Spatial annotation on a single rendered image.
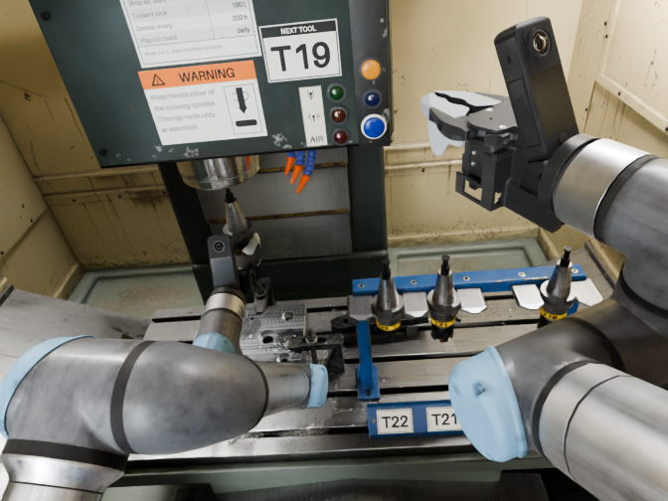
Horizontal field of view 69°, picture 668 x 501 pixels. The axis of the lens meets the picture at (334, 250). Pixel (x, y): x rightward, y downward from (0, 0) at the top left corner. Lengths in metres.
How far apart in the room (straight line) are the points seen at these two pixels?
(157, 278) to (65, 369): 1.74
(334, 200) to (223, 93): 0.86
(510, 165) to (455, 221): 1.60
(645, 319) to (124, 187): 1.91
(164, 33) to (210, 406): 0.46
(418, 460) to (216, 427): 0.71
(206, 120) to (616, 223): 0.53
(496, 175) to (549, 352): 0.18
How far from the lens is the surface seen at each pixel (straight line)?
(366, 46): 0.67
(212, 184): 0.92
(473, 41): 1.79
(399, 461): 1.17
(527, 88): 0.45
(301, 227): 1.57
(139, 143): 0.77
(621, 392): 0.33
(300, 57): 0.68
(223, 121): 0.72
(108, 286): 2.36
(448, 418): 1.15
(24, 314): 2.00
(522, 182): 0.49
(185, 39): 0.70
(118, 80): 0.75
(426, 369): 1.28
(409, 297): 0.99
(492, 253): 2.16
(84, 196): 2.21
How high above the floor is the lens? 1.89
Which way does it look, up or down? 37 degrees down
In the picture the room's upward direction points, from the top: 7 degrees counter-clockwise
